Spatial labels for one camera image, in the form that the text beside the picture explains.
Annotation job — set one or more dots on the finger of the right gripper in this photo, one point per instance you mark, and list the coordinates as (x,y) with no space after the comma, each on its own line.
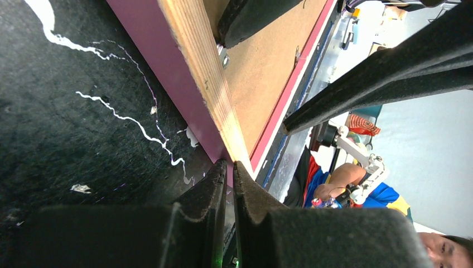
(435,60)
(242,19)

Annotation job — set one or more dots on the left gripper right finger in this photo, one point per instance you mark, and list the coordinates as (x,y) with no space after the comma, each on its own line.
(269,234)

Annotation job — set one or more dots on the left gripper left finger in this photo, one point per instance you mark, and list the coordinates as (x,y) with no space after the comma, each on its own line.
(189,232)

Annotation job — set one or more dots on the pink wooden photo frame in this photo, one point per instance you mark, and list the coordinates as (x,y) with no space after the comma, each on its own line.
(178,41)

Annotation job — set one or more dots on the brown backing board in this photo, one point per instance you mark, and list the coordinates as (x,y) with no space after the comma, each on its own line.
(260,66)

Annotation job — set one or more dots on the person in blue shirt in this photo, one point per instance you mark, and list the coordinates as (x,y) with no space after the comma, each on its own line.
(311,182)

